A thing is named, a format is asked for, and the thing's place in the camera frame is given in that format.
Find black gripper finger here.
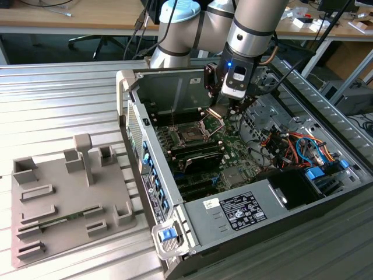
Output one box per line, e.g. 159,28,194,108
227,96,259,118
203,62,227,107

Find CPU socket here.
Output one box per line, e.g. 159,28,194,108
170,121,212,146

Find metal drive cage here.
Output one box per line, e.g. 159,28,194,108
237,65,297,141

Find green motherboard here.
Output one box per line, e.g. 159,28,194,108
153,109,265,202

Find black RAM slots bank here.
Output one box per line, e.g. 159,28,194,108
167,139,225,160
150,99,206,128

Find black graphics card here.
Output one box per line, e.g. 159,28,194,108
182,152,224,175

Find silver chipset heatsink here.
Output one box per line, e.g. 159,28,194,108
220,168,247,188

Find open grey PC case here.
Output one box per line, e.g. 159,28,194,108
115,59,373,280

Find small white box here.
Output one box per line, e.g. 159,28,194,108
292,17,309,30

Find black expansion slots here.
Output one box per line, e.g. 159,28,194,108
174,174,221,202

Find blue disk carrier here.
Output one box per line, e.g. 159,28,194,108
304,166,325,182

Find black plastic shroud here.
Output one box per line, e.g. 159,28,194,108
255,167,325,211

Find white handwritten sticker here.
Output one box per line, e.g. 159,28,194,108
202,197,220,209

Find black power supply label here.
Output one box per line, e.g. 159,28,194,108
219,191,268,232

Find black slanted pole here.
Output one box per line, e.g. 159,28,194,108
298,0,352,72

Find grey computer on floor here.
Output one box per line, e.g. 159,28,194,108
320,80,373,116

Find brown cardboard box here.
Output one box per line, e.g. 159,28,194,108
325,40,373,81

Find black office chair base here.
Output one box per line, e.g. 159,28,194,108
68,34,126,61

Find black monitor base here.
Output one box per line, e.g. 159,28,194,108
317,0,359,12

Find grey power supply unit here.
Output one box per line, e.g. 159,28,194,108
184,178,291,246

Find small open cardboard box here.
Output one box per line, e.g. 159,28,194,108
353,20,370,33

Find long wooden desk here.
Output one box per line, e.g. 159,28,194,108
0,0,373,41

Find blue case latch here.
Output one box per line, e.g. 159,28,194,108
159,229,176,242

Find grey parts rack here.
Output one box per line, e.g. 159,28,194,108
10,133,138,269

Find green RAM stick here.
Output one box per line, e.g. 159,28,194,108
39,212,86,228

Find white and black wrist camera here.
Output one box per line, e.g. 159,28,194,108
220,59,255,100

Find copper coloured hose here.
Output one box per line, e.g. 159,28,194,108
258,43,278,67

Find coloured power wire bundle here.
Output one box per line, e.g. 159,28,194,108
260,128,340,170

